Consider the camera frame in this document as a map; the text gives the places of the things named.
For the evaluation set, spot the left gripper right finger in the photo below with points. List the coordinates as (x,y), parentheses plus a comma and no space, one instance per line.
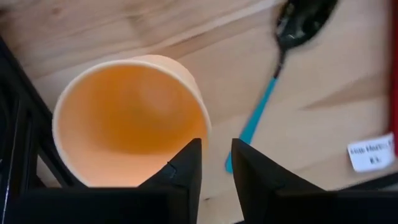
(255,180)

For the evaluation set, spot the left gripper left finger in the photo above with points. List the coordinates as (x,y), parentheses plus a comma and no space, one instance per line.
(186,174)

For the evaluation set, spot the white paper label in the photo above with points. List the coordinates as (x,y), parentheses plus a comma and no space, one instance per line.
(370,152)

